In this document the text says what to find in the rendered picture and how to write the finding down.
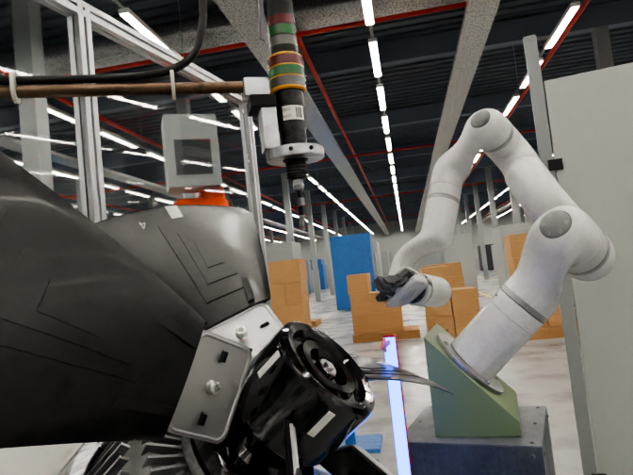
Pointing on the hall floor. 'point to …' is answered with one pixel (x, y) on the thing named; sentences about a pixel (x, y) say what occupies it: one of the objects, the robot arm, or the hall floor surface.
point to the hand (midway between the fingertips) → (382, 284)
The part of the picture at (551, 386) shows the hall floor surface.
